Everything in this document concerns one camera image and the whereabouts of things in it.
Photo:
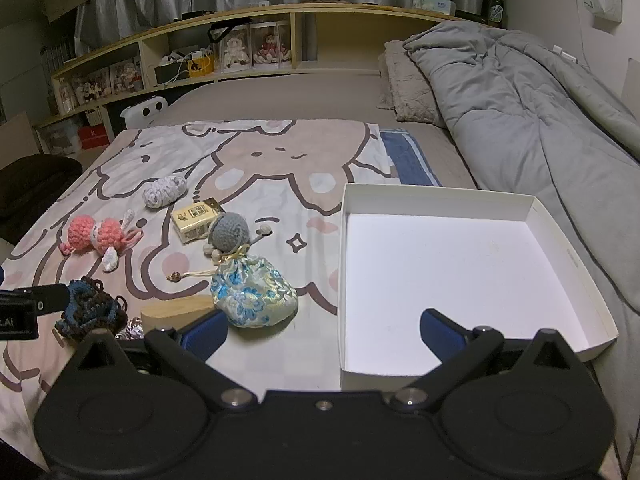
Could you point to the wooden headboard shelf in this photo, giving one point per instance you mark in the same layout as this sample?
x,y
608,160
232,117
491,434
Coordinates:
x,y
350,8

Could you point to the yellow paper bag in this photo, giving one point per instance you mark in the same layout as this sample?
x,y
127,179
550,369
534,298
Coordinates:
x,y
202,66

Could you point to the beige bed mattress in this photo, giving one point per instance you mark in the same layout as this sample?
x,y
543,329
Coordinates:
x,y
300,95

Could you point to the white tissue box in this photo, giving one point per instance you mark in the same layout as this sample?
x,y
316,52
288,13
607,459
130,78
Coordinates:
x,y
434,4

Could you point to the beige fuzzy pillow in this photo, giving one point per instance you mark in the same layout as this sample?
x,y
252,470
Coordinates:
x,y
407,90

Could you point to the grey comforter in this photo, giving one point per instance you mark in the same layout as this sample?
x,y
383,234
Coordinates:
x,y
525,110

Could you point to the shiny silver wrapper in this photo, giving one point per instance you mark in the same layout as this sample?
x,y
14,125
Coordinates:
x,y
131,330

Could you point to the clear doll box red doll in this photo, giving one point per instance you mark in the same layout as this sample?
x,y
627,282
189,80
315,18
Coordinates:
x,y
270,46

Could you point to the yellow tissue pack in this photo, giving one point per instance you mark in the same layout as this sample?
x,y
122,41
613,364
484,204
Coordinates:
x,y
192,220

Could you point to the printed cartoon blanket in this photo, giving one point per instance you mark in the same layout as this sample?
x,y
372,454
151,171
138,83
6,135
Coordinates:
x,y
260,160

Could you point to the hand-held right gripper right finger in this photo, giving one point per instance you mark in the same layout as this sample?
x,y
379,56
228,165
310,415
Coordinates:
x,y
442,332

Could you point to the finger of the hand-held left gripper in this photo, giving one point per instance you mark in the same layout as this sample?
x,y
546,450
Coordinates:
x,y
50,296

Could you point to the blue towel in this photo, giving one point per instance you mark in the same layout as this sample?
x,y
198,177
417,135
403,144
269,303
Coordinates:
x,y
410,160

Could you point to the brown and blue crochet piece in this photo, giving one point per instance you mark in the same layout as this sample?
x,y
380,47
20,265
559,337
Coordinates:
x,y
87,307

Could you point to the small figure display box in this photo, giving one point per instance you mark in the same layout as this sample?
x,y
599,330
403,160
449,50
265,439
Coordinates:
x,y
125,75
92,85
66,96

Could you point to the clear doll box white doll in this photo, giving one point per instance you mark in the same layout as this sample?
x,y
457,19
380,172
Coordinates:
x,y
235,49

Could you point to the wooden block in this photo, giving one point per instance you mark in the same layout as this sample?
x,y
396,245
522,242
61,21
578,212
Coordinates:
x,y
170,312

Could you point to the clear storage bin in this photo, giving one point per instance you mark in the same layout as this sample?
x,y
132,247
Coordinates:
x,y
59,139

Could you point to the white crochet ball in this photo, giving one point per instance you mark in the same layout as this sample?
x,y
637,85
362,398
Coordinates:
x,y
164,191

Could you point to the dark brown cushion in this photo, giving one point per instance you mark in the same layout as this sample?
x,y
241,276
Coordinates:
x,y
35,185

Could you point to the dark green box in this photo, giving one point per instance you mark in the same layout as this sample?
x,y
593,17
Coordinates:
x,y
170,74

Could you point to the green glass bottle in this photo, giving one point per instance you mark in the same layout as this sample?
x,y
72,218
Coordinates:
x,y
495,7

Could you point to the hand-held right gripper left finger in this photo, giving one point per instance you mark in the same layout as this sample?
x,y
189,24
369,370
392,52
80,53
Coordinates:
x,y
206,332

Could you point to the pink crochet toy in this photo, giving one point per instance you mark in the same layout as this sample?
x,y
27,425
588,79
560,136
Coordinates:
x,y
102,235

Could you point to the grey crochet toy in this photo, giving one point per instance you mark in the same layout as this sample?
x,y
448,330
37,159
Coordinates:
x,y
227,232

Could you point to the white stool with black holes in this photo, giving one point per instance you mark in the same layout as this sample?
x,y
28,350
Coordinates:
x,y
145,112

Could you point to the cardboard panel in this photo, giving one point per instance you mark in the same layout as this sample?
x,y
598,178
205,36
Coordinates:
x,y
20,140

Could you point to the white cardboard box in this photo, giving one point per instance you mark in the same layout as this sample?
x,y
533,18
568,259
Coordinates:
x,y
450,260

